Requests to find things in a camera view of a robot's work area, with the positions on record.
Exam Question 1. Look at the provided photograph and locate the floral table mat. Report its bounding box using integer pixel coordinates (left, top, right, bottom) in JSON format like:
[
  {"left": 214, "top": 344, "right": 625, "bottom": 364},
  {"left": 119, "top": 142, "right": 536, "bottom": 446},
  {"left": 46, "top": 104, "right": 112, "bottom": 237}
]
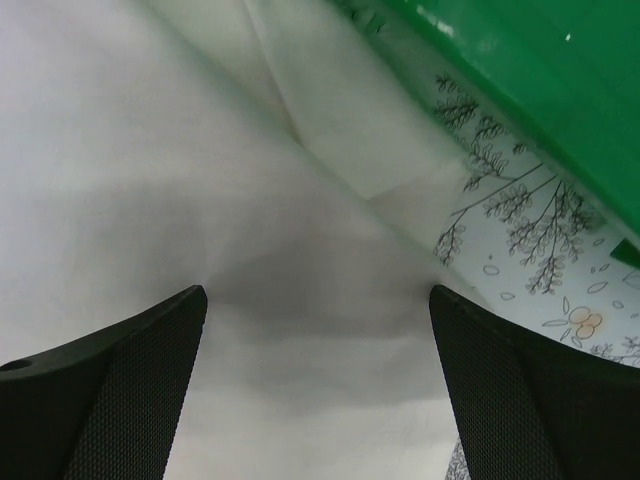
[{"left": 391, "top": 62, "right": 639, "bottom": 371}]

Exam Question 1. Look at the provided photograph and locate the green plastic tray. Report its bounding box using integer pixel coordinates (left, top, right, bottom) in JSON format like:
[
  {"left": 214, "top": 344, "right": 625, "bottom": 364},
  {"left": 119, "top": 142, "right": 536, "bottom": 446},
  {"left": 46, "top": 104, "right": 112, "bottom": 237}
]
[{"left": 339, "top": 1, "right": 639, "bottom": 266}]

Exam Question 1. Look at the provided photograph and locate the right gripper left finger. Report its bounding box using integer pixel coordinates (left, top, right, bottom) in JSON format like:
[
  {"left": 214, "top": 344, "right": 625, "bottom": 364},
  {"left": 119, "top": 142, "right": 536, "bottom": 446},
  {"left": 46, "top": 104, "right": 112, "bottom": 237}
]
[{"left": 1, "top": 285, "right": 207, "bottom": 480}]

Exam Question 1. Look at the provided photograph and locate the white t shirt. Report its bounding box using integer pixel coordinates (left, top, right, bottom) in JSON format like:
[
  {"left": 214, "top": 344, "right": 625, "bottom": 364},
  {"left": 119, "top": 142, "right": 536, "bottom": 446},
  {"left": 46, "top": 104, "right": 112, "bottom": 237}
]
[{"left": 1, "top": 1, "right": 468, "bottom": 479}]

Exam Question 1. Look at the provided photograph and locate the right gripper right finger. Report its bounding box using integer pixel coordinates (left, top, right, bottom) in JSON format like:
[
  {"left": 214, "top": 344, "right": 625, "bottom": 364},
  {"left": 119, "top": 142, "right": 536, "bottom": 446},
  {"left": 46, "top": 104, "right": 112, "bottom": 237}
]
[{"left": 429, "top": 285, "right": 639, "bottom": 479}]

